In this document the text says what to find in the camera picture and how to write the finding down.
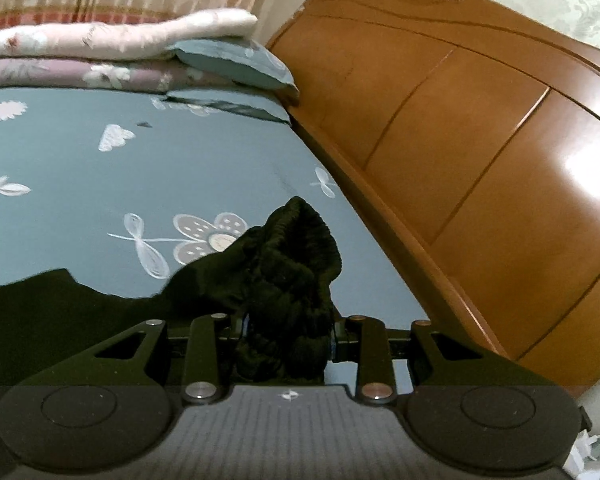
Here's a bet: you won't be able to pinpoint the pink floral quilt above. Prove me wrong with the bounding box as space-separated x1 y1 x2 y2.
0 7 258 61

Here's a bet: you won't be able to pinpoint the black pants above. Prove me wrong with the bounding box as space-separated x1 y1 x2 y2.
0 197 343 386

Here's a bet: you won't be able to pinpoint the thick blue pillow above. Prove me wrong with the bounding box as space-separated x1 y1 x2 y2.
167 40 301 101

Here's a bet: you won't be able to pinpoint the bed with blue floral sheet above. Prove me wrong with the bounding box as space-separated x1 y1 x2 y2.
0 87 431 386

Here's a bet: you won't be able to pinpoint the wooden headboard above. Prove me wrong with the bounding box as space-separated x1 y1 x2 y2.
267 0 600 386

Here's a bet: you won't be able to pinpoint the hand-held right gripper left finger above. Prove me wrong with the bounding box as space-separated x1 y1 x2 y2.
92 312 251 405

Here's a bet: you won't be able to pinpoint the flat blue pillow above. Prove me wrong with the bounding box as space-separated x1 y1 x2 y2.
162 89 291 126

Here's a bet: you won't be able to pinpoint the purple floral quilt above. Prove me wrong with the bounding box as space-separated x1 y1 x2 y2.
0 57 206 93

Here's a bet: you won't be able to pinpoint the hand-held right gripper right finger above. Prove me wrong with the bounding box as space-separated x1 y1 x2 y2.
330 314 485 405

